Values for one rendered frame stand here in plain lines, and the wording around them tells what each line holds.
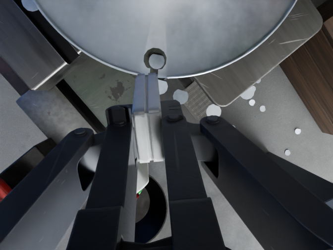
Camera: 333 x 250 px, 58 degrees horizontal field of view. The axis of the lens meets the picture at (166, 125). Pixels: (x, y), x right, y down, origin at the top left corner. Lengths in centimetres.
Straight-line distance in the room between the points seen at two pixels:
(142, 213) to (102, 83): 80
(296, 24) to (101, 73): 26
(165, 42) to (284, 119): 94
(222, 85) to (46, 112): 26
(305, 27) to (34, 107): 36
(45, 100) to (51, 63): 8
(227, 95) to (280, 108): 89
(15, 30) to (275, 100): 96
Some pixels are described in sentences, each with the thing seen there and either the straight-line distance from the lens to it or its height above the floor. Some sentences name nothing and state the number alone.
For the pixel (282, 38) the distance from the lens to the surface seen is 34.
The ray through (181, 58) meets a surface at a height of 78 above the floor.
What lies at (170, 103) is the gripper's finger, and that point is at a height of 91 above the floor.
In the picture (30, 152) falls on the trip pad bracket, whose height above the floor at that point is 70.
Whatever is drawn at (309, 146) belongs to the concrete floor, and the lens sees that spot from 127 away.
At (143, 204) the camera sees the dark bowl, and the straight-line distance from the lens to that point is 116.
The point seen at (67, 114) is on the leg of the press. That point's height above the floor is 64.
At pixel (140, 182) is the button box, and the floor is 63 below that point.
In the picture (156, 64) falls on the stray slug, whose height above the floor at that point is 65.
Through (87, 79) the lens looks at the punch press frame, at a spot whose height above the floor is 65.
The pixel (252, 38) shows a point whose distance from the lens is 32.
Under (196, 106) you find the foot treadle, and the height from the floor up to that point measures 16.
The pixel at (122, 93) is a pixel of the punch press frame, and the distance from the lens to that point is 44.
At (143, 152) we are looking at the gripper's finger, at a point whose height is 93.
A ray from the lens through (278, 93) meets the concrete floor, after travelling 119.
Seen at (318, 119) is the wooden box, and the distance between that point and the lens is 123.
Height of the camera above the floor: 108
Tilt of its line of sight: 82 degrees down
